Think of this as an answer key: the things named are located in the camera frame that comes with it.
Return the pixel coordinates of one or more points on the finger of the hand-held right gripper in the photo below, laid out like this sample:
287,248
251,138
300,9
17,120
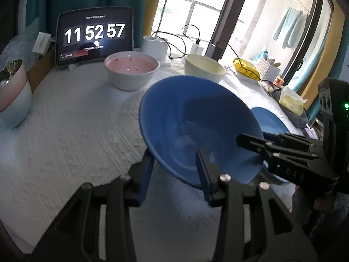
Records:
294,140
294,169

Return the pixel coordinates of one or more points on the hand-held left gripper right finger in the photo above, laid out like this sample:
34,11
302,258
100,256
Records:
205,180

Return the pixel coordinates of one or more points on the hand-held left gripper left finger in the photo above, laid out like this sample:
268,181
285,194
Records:
146,180

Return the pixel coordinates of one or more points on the blue bowl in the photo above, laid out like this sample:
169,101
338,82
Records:
190,120

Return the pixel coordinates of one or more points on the person's right hand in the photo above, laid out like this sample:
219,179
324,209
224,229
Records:
324,202

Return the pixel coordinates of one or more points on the yellow tissue pack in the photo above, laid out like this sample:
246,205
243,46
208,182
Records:
293,101

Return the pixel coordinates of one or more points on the red cup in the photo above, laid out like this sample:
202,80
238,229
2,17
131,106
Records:
279,81

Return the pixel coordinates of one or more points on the white woven basket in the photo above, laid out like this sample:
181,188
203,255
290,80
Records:
268,69

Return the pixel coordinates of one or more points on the yellow curtain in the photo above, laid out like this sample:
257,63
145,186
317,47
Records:
155,0
331,46

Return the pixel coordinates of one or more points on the white textured tablecloth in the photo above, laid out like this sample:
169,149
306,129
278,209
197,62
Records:
68,142

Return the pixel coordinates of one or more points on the yellow snack packet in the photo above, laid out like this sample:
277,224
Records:
246,68

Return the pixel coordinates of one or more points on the cream bowl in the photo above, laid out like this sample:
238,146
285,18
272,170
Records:
203,68

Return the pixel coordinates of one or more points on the pink speckled bowl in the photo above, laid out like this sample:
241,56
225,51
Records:
131,68

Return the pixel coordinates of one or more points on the hanging light blue towel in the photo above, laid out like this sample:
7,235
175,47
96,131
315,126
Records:
287,27

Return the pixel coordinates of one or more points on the black power adapter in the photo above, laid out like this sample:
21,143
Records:
214,51

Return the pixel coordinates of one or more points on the white power adapter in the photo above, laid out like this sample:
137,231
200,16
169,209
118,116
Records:
197,49

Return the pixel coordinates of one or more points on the brown cardboard box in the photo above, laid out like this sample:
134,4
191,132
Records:
41,68

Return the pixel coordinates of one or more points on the tablet showing clock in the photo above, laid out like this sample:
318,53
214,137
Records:
92,35

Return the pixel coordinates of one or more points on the steel bowl with pink shell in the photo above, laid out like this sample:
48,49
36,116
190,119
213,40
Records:
12,98

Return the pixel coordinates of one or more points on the small white box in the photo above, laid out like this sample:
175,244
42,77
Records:
41,43

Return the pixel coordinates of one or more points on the clear plastic bag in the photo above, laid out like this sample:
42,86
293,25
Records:
21,43

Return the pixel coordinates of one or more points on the dark sliding door frame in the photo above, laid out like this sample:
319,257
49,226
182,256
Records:
231,5

